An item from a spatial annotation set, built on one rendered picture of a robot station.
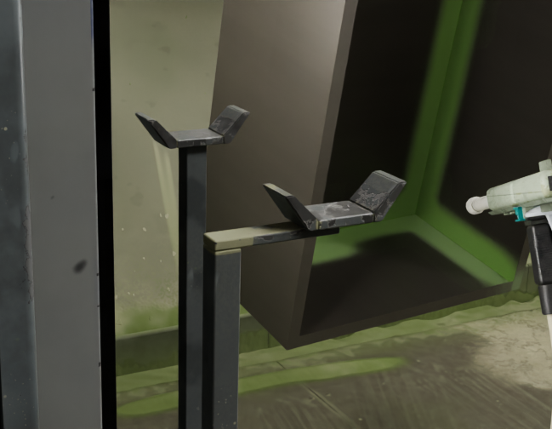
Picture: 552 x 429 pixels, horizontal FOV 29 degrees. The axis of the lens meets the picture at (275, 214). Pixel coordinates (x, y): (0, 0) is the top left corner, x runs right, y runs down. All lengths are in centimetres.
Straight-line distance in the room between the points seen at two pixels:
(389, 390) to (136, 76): 108
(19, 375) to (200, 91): 241
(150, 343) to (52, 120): 168
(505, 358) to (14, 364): 246
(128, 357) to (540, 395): 105
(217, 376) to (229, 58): 142
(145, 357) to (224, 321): 219
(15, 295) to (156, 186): 225
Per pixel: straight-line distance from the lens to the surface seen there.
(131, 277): 277
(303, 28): 178
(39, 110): 112
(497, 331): 318
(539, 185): 158
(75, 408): 125
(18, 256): 61
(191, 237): 79
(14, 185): 60
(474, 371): 292
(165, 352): 279
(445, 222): 246
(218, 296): 58
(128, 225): 281
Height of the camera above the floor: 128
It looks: 17 degrees down
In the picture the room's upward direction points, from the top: 2 degrees clockwise
